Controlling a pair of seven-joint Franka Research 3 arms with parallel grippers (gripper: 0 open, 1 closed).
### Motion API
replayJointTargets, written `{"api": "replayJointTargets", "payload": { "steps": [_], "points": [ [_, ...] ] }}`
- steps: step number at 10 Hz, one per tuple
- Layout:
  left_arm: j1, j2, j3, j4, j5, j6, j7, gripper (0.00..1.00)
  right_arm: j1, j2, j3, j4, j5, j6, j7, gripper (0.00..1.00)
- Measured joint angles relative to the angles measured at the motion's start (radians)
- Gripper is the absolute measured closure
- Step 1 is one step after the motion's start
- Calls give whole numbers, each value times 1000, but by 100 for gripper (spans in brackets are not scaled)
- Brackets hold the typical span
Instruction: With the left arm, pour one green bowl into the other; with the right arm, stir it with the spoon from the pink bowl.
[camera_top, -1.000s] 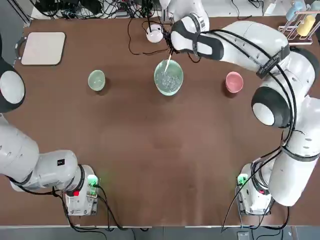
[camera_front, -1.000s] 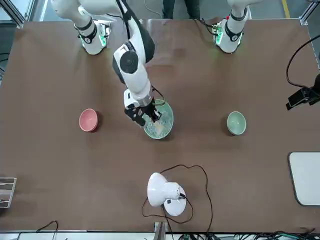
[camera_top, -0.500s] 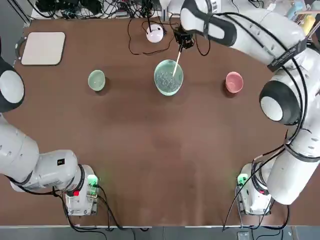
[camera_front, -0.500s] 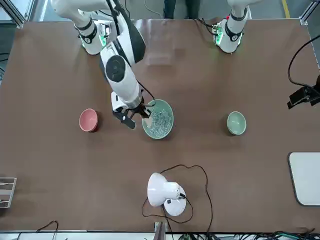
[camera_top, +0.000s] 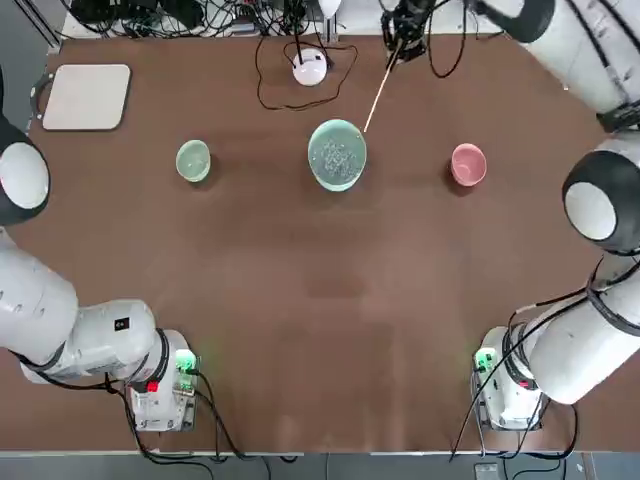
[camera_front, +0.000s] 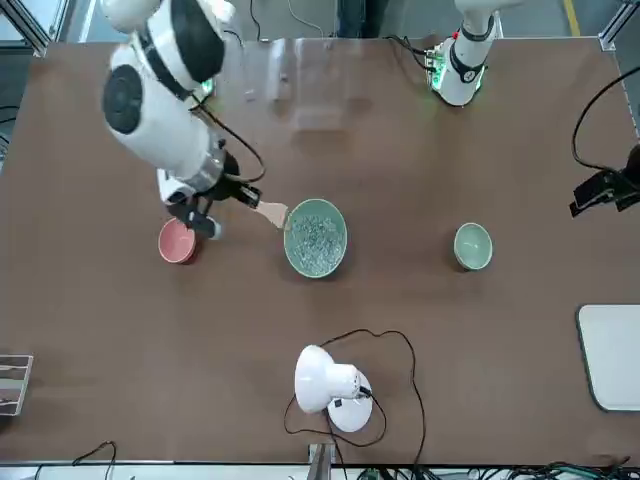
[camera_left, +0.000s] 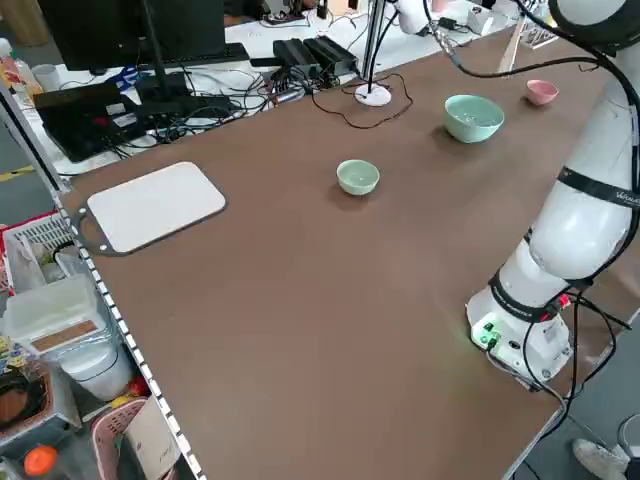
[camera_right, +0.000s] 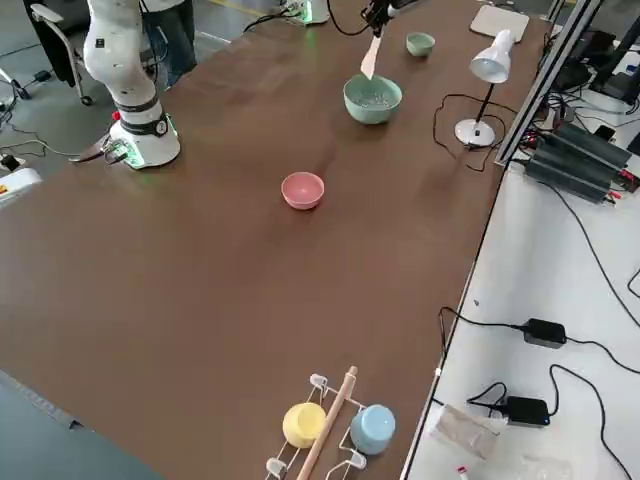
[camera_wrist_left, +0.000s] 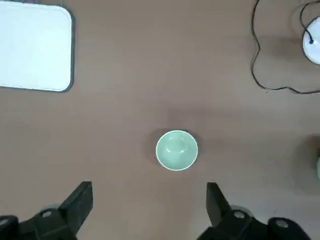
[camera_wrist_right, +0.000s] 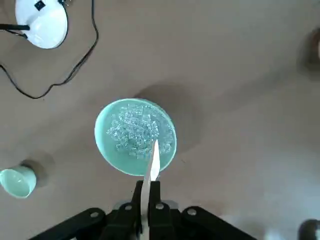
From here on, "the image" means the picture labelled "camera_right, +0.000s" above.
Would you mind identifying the black power adapter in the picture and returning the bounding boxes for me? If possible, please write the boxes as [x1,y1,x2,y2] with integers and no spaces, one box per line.
[523,317,569,350]
[503,395,551,429]

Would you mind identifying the person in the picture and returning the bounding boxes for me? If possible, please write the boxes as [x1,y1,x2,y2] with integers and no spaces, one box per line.
[138,0,197,89]

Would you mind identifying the yellow cup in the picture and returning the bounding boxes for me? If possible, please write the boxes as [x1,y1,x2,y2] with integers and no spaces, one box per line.
[282,402,327,449]

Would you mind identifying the white wire cup rack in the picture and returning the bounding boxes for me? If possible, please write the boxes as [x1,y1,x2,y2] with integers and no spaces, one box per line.
[264,372,371,480]

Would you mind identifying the black monitor stand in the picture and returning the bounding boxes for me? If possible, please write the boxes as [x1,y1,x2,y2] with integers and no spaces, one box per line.
[588,0,640,105]

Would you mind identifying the aluminium frame post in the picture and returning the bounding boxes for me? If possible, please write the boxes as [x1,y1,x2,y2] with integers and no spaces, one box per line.
[493,0,604,169]

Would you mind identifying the pink bowl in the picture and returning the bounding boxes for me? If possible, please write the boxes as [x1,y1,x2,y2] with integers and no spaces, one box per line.
[280,171,326,212]

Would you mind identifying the black office chair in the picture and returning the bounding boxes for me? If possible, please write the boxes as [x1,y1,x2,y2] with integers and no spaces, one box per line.
[27,0,96,107]

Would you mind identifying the black lamp cable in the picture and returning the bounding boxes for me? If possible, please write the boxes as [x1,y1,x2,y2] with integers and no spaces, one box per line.
[432,93,516,174]

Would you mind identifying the clear plastic bag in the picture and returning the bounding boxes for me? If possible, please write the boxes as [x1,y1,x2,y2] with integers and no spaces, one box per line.
[433,403,502,461]

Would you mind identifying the white desk lamp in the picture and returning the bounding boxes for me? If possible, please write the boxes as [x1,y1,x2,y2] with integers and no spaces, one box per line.
[453,28,515,147]

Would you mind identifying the black power supply box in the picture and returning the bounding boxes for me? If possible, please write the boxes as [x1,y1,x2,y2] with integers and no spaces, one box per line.
[524,144,614,204]
[542,122,632,174]

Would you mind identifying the large green bowl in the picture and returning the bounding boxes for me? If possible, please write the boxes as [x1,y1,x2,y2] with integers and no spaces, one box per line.
[342,74,404,126]

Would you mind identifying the blue cup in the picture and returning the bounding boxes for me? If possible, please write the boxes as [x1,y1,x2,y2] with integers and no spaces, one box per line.
[349,404,397,456]

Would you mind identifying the small green bowl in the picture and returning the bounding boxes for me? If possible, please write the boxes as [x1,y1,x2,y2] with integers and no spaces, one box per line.
[405,32,436,58]

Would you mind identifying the white board grey rim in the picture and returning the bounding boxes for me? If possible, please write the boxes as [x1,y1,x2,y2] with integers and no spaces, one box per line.
[471,4,531,41]

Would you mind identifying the wooden rod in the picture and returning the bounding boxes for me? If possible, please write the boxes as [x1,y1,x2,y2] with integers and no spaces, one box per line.
[295,365,359,480]

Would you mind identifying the clear beads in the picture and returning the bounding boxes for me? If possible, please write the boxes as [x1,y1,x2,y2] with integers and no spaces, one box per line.
[348,88,398,110]

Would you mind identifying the white control box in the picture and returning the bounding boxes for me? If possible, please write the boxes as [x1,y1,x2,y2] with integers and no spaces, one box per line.
[0,167,42,211]

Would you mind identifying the cream spoon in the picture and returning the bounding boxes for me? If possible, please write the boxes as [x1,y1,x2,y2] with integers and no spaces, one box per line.
[359,33,382,81]

